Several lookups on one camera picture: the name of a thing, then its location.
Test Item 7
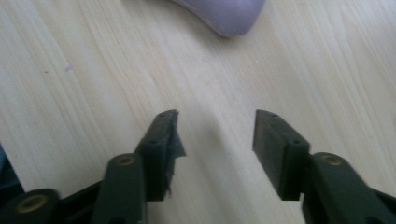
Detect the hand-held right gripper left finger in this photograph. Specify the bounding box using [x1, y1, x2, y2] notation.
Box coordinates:
[92, 108, 187, 224]

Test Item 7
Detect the lilac rounded soft object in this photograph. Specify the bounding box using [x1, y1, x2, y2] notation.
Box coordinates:
[170, 0, 267, 39]

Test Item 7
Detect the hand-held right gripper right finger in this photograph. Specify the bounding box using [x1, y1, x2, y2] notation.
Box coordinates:
[252, 108, 396, 224]

